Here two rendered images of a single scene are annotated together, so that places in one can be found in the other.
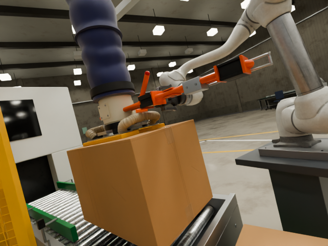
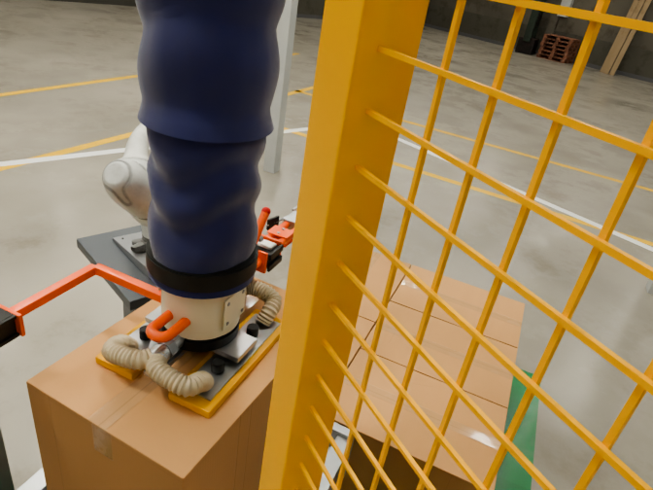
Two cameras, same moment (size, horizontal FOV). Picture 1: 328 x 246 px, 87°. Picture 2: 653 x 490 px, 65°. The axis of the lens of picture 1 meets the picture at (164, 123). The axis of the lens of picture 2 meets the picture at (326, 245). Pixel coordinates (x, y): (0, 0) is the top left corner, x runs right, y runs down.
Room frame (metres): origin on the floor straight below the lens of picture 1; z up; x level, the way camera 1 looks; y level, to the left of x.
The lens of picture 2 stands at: (0.98, 1.15, 1.88)
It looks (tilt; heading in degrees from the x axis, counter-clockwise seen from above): 29 degrees down; 250
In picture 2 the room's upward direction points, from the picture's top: 10 degrees clockwise
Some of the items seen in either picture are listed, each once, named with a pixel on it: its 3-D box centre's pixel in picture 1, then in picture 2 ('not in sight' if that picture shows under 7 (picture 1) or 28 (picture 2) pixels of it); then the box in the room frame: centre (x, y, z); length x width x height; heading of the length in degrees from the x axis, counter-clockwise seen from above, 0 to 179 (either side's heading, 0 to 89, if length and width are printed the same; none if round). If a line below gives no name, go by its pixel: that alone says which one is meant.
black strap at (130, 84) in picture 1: (113, 91); (201, 253); (0.91, 0.22, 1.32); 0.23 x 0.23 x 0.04
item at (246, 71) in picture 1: (232, 70); not in sight; (0.53, -0.24, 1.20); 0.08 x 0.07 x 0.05; 51
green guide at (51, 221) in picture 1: (29, 215); not in sight; (1.44, 1.29, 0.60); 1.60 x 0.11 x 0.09; 51
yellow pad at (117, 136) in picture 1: (108, 135); (235, 351); (0.84, 0.28, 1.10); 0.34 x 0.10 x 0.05; 51
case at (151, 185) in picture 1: (135, 172); (200, 401); (0.90, 0.21, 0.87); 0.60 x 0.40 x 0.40; 48
